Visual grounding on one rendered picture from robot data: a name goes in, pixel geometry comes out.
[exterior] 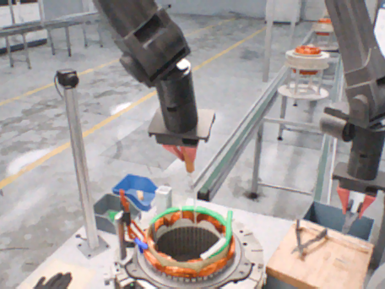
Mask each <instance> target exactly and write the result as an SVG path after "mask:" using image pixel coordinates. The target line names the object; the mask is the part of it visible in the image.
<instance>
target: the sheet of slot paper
mask: <svg viewBox="0 0 385 289"><path fill-rule="evenodd" d="M58 272H62V273H63V274H65V273H66V272H71V273H72V275H71V276H72V277H73V279H72V280H71V282H70V284H68V288H66V289H84V288H85V286H87V285H88V282H90V281H91V280H92V278H93V277H94V276H95V274H96V272H97V271H96V270H89V269H86V268H84V267H82V266H79V265H77V264H70V263H69V262H66V261H64V260H60V259H57V258H54V259H53V260H52V262H50V263H49V265H47V266H46V267H45V269H43V270H42V271H41V273H39V274H38V276H36V277H35V279H34V280H32V281H31V283H27V282H24V284H23V285H22V286H21V287H20V288H19V289H32V287H34V286H35V284H36V283H37V281H38V280H39V279H40V278H41V277H42V276H45V277H46V280H45V281H44V282H43V285H45V284H46V282H47V281H48V280H49V279H50V278H51V277H53V276H54V275H55V274H57V273H58Z"/></svg>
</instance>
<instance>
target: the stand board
mask: <svg viewBox="0 0 385 289"><path fill-rule="evenodd" d="M300 224H301V225H305V226H308V227H310V228H312V229H313V228H315V229H317V230H319V231H320V232H321V231H322V230H323V229H324V228H323V227H320V226H317V225H315V224H311V223H308V222H306V221H303V220H300ZM295 231H296V229H295V228H294V227H293V225H292V226H291V227H290V229H289V230H288V232H287V234H286V235H285V236H284V238H283V240H282V242H281V243H280V244H279V246H278V248H277V249H276V250H275V252H274V253H273V256H272V258H271V259H270V260H269V261H268V263H267V265H266V268H265V274H266V275H271V276H272V277H273V278H275V279H277V280H280V281H283V282H284V283H289V284H290V285H292V286H296V287H297V288H299V289H361V287H362V284H363V281H364V279H365V276H366V269H367V266H368V264H369V261H370V257H371V253H372V249H373V245H372V244H370V243H367V242H362V241H361V240H358V239H357V238H353V237H349V236H347V235H342V234H340V233H339V232H333V231H331V230H329V229H328V232H327V233H328V234H330V236H331V235H332V236H336V237H340V238H342V239H346V240H348V241H351V242H353V243H358V244H360V245H361V246H366V247H368V248H369V249H370V250H369V253H368V254H366V253H364V252H361V251H360V250H356V249H353V248H349V247H346V246H344V245H343V244H338V243H335V242H334V241H329V240H327V239H325V238H323V239H322V240H321V241H319V242H314V243H313V244H311V245H310V246H309V247H308V251H307V255H305V254H301V257H300V252H295V253H293V254H291V252H292V250H293V249H294V247H295V243H296V235H295ZM299 233H300V238H301V244H303V243H306V242H307V241H308V239H309V238H310V240H311V239H313V238H314V237H316V235H314V234H311V233H308V232H304V231H302V230H299ZM335 258H337V259H341V260H344V261H346V262H349V263H350V264H349V268H348V270H344V269H340V268H339V267H337V266H333V263H334V261H335Z"/></svg>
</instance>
